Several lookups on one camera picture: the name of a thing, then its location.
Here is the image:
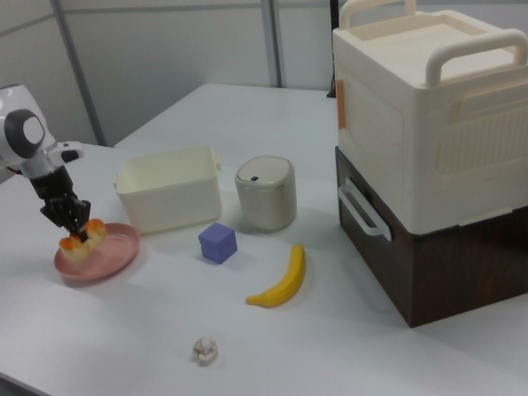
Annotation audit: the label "purple cube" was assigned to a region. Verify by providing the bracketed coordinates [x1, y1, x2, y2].
[197, 222, 239, 266]

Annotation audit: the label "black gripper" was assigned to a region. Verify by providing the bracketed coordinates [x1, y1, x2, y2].
[29, 167, 93, 244]

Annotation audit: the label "dark brown wooden drawer cabinet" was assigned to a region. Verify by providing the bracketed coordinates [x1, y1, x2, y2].
[334, 146, 528, 329]

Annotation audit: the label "orange glazed bread loaf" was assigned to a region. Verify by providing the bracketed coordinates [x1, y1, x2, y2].
[59, 219, 110, 262]

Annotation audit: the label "white drawer handle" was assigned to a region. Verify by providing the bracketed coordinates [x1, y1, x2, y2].
[337, 177, 394, 242]

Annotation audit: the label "cream rectangular plastic bin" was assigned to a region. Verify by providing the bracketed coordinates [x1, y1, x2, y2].
[113, 144, 224, 237]

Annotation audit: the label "yellow banana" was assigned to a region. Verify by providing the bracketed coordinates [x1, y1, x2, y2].
[245, 242, 308, 309]

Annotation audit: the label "crumpled paper ball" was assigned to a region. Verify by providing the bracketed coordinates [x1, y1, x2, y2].
[191, 337, 219, 366]

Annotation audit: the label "orange tape strip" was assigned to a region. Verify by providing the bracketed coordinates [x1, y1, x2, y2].
[336, 78, 348, 130]

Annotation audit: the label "small beige lidded trash can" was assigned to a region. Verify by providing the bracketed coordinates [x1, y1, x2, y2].
[234, 155, 299, 232]

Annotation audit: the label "pink round plate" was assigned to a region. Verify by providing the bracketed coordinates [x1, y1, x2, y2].
[54, 222, 142, 283]

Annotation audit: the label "cream storage box with handles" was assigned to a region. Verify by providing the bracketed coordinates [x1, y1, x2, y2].
[332, 0, 528, 233]

